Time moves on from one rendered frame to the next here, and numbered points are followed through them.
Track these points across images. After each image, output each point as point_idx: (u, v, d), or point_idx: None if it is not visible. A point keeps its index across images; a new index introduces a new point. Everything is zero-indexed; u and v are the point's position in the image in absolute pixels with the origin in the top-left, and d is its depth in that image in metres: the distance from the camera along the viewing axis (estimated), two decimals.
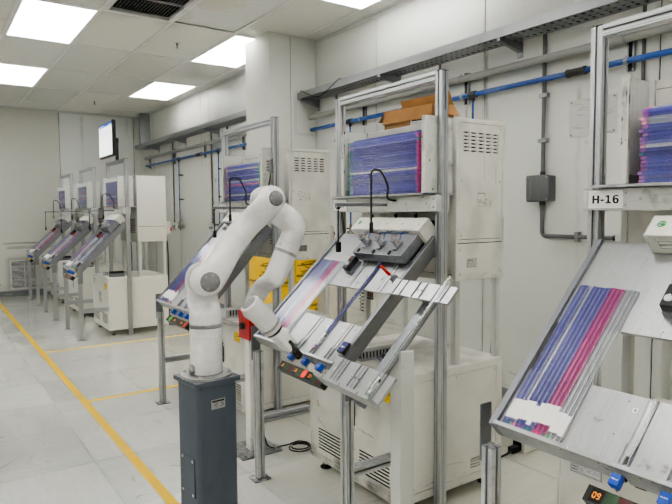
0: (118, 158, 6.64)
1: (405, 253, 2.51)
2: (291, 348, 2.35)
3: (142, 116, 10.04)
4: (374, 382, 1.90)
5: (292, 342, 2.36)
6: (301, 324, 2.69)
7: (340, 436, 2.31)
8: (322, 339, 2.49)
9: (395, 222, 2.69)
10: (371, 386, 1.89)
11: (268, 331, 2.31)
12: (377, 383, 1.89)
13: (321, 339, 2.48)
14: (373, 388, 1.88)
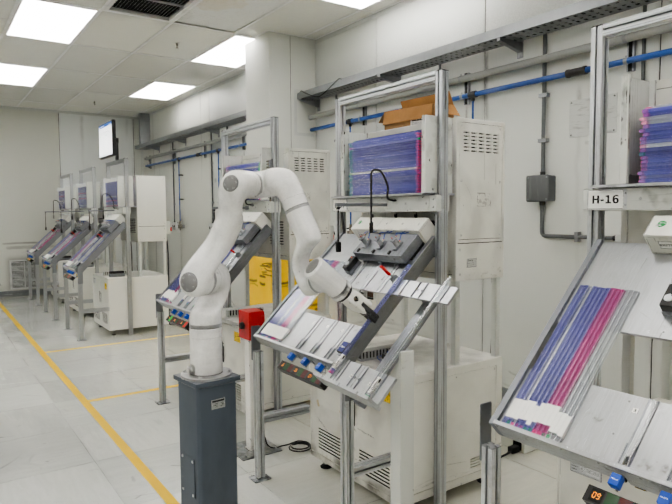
0: (118, 158, 6.64)
1: (405, 253, 2.51)
2: None
3: (142, 116, 10.04)
4: (374, 382, 1.90)
5: None
6: (301, 324, 2.69)
7: (340, 436, 2.31)
8: (339, 362, 2.10)
9: (395, 222, 2.69)
10: (371, 386, 1.89)
11: None
12: (377, 383, 1.89)
13: (338, 362, 2.10)
14: (373, 388, 1.88)
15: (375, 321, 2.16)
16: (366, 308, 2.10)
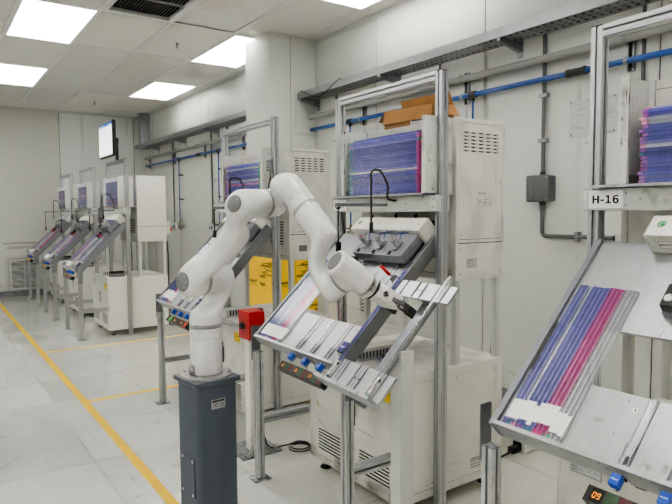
0: (118, 158, 6.64)
1: (405, 253, 2.51)
2: None
3: (142, 116, 10.04)
4: (374, 382, 1.90)
5: None
6: (301, 324, 2.69)
7: (340, 436, 2.31)
8: (334, 368, 2.10)
9: (395, 222, 2.69)
10: (371, 386, 1.89)
11: None
12: (377, 383, 1.89)
13: (333, 368, 2.10)
14: (373, 388, 1.88)
15: (412, 316, 1.89)
16: (397, 301, 1.84)
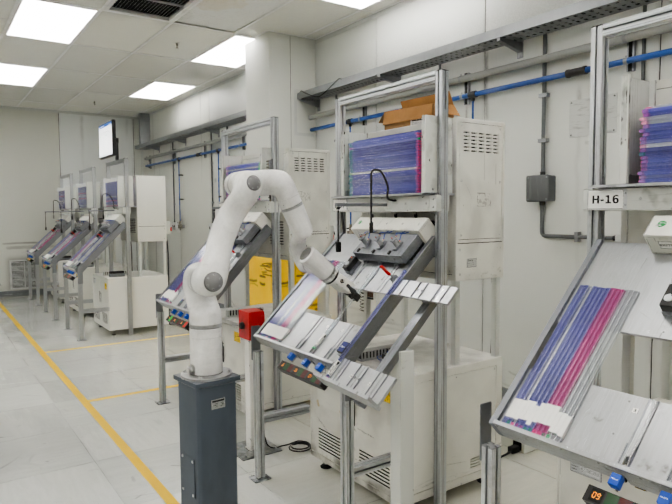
0: (118, 158, 6.64)
1: (405, 253, 2.51)
2: None
3: (142, 116, 10.04)
4: (320, 337, 2.49)
5: None
6: (301, 324, 2.69)
7: (340, 436, 2.31)
8: (334, 368, 2.10)
9: (395, 222, 2.69)
10: (318, 340, 2.49)
11: None
12: (323, 338, 2.49)
13: (333, 368, 2.10)
14: (319, 341, 2.48)
15: (357, 300, 2.57)
16: (350, 288, 2.50)
